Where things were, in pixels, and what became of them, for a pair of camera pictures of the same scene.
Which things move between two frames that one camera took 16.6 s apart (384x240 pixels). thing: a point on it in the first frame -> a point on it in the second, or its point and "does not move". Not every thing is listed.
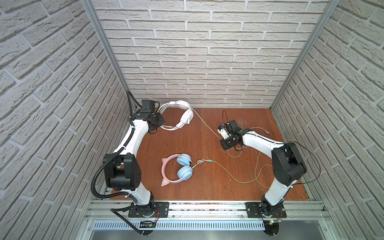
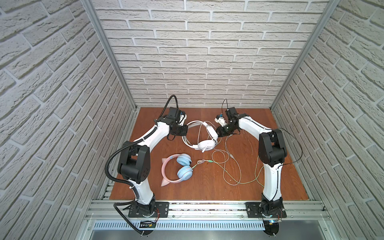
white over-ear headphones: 187,115 -> 208,144
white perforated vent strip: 181,225 does not move
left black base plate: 161,210 does not move
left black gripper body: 160,120 -> 182,130
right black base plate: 252,211 does not move
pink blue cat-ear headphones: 184,171 does not move
